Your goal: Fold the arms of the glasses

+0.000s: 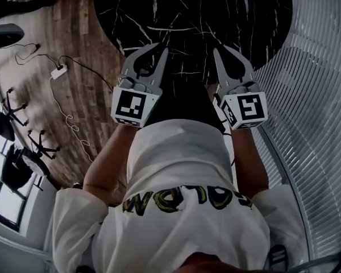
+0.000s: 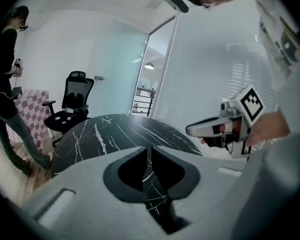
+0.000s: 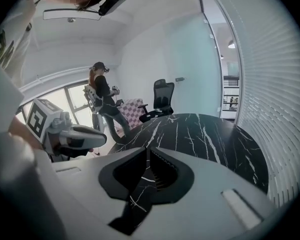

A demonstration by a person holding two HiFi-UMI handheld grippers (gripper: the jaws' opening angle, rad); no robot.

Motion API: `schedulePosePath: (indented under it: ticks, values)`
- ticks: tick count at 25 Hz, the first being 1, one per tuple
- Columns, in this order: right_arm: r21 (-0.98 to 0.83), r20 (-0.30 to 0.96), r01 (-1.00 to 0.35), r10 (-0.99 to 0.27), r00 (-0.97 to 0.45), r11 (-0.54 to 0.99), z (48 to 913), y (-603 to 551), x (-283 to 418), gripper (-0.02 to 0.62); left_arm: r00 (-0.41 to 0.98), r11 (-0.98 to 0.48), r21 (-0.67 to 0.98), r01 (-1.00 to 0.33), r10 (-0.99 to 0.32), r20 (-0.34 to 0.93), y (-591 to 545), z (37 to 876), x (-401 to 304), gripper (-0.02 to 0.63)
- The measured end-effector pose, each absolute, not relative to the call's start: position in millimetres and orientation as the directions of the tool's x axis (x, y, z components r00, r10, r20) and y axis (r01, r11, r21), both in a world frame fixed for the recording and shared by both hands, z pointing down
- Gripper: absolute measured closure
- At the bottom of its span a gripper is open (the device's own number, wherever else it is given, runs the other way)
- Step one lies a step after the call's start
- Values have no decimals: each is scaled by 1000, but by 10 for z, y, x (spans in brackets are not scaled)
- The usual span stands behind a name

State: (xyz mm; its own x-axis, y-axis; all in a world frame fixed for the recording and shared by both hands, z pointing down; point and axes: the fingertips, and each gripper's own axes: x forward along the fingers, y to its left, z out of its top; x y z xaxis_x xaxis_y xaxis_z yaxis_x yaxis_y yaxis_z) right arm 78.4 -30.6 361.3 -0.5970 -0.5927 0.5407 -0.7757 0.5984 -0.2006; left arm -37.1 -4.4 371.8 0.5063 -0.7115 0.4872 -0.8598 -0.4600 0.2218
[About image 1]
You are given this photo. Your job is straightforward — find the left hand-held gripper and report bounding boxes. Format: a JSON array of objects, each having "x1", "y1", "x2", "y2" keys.
[{"x1": 110, "y1": 42, "x2": 169, "y2": 129}]

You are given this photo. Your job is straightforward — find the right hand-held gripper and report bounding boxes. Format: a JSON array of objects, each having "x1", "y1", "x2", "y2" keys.
[{"x1": 213, "y1": 44, "x2": 268, "y2": 131}]

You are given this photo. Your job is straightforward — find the person's left forearm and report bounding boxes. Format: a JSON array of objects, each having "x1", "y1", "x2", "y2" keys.
[{"x1": 83, "y1": 121, "x2": 143, "y2": 201}]

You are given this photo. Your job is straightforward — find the person's right forearm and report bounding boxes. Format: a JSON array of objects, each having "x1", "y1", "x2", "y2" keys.
[{"x1": 230, "y1": 126, "x2": 270, "y2": 199}]

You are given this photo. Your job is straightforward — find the black trousers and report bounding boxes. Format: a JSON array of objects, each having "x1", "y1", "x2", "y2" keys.
[{"x1": 144, "y1": 80, "x2": 226, "y2": 134}]

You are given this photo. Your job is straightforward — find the white power strip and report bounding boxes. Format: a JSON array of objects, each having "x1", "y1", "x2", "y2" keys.
[{"x1": 50, "y1": 64, "x2": 69, "y2": 80}]

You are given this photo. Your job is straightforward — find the grey window blinds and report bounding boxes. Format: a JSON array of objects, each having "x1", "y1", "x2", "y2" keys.
[{"x1": 251, "y1": 0, "x2": 341, "y2": 257}]

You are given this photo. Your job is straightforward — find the white printed t-shirt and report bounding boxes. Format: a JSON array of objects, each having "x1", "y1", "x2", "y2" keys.
[{"x1": 43, "y1": 119, "x2": 310, "y2": 273}]

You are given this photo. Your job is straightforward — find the black office chair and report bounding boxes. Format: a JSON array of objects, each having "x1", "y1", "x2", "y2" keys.
[
  {"x1": 0, "y1": 87, "x2": 30, "y2": 145},
  {"x1": 1, "y1": 129, "x2": 61, "y2": 192}
]

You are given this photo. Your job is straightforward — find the black striped shoe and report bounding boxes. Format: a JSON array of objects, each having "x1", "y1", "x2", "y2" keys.
[{"x1": 268, "y1": 243, "x2": 289, "y2": 271}]

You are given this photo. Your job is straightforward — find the dark framed window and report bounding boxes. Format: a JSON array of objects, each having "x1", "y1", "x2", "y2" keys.
[{"x1": 0, "y1": 177, "x2": 28, "y2": 233}]

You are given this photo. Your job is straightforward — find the long black power cable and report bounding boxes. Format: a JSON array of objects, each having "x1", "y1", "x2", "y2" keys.
[{"x1": 57, "y1": 55, "x2": 115, "y2": 93}]

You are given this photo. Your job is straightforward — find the white curly cable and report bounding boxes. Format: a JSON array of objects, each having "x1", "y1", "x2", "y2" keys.
[{"x1": 49, "y1": 77, "x2": 95, "y2": 163}]

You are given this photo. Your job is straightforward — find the thin black plug cable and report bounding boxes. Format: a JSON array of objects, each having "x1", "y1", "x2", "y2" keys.
[{"x1": 15, "y1": 42, "x2": 58, "y2": 68}]

